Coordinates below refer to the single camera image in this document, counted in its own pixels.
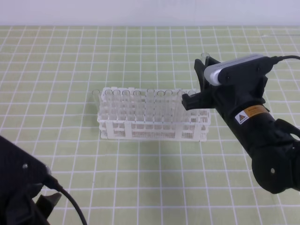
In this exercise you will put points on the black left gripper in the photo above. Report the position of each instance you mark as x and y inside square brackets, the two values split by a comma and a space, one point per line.
[21, 179]

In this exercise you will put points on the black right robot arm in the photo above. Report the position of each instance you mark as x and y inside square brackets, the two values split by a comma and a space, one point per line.
[273, 146]

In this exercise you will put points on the white plastic test tube rack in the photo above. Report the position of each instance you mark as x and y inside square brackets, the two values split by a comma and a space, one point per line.
[195, 129]

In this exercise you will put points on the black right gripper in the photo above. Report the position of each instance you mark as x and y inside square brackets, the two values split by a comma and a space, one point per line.
[239, 97]

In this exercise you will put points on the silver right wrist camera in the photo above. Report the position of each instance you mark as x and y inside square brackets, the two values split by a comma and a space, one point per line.
[247, 69]

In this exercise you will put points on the green grid tablecloth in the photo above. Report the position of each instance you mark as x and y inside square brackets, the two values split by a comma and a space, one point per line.
[47, 76]

